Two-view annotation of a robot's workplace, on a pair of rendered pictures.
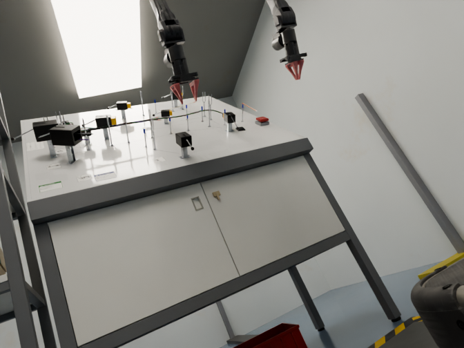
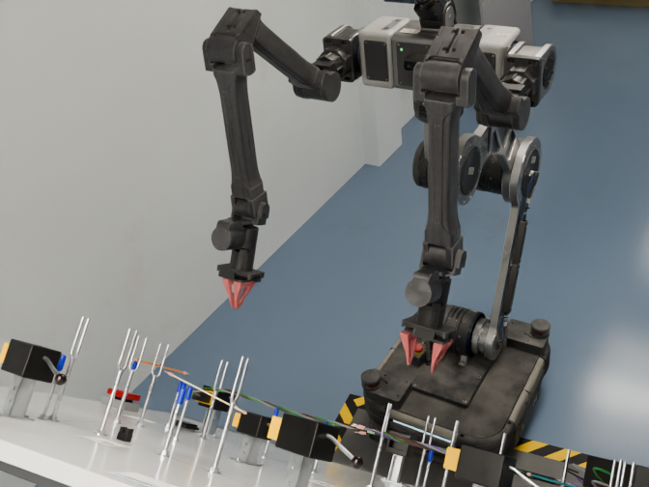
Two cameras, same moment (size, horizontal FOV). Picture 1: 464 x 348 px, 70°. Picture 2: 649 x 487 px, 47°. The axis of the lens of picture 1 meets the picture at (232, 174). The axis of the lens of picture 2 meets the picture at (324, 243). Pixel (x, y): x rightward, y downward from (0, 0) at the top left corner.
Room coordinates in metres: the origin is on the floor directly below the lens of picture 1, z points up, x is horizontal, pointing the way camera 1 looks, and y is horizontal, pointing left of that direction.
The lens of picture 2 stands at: (1.83, 0.92, 2.19)
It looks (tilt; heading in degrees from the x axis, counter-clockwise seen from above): 35 degrees down; 238
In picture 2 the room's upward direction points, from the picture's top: 7 degrees counter-clockwise
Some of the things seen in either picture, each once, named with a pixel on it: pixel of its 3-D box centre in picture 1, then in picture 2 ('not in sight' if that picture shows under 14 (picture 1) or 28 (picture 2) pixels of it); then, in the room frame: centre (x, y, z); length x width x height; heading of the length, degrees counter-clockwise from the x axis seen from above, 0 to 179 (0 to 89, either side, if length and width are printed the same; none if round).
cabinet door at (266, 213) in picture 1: (275, 207); not in sight; (1.38, -0.11, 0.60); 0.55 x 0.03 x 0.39; 119
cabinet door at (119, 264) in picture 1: (148, 251); not in sight; (1.12, 0.37, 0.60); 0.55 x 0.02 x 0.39; 119
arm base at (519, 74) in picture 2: not in sight; (517, 86); (0.55, -0.18, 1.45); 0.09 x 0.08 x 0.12; 113
